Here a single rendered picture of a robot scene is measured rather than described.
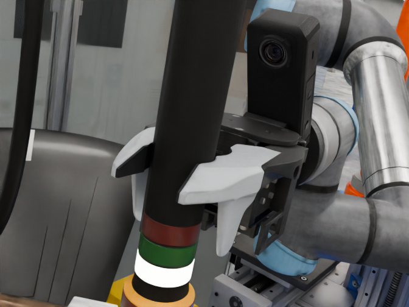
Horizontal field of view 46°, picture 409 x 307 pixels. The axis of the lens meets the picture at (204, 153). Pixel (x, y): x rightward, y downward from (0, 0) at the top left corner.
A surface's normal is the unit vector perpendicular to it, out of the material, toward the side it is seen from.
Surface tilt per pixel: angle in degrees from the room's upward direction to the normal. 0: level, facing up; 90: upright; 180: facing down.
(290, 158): 1
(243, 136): 89
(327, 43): 108
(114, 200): 36
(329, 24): 79
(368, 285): 90
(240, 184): 89
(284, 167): 89
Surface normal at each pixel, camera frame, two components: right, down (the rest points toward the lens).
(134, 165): 0.80, 0.31
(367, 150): -0.87, -0.40
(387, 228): 0.05, -0.24
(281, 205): -0.48, 0.16
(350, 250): -0.09, 0.50
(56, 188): 0.19, -0.53
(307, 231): -0.01, 0.22
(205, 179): 0.46, -0.48
